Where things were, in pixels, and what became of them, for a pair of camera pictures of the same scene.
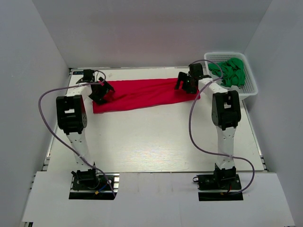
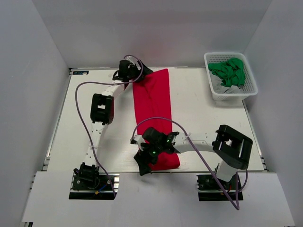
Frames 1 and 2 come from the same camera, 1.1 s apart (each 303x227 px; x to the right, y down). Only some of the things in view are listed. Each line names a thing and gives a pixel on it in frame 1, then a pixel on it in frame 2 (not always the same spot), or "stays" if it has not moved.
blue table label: (77, 72) stays
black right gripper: (183, 76) to (144, 168)
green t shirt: (233, 72) stays
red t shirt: (137, 93) to (152, 98)
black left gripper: (105, 88) to (138, 72)
